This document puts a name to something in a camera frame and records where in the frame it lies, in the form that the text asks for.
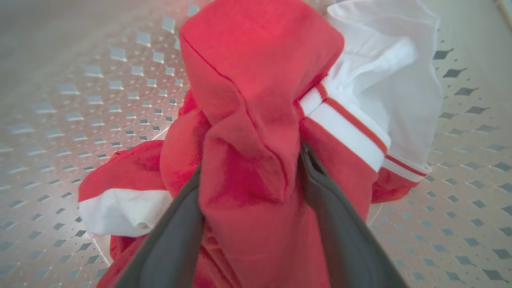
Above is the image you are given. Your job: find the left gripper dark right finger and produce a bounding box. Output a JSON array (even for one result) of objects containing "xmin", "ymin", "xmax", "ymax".
[{"xmin": 299, "ymin": 143, "xmax": 409, "ymax": 288}]

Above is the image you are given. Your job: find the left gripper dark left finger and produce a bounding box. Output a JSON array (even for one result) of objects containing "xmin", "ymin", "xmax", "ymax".
[{"xmin": 114, "ymin": 165, "xmax": 206, "ymax": 288}]

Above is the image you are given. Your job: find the red garment with white band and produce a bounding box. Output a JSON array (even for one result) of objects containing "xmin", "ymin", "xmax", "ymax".
[{"xmin": 78, "ymin": 91, "xmax": 210, "ymax": 288}]

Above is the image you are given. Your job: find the red jersey with white trim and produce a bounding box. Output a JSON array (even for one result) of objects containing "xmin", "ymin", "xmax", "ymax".
[{"xmin": 179, "ymin": 0, "xmax": 444, "ymax": 288}]

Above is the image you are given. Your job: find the cream perforated laundry basket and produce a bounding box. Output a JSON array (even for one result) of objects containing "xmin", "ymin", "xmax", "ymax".
[{"xmin": 0, "ymin": 0, "xmax": 512, "ymax": 288}]

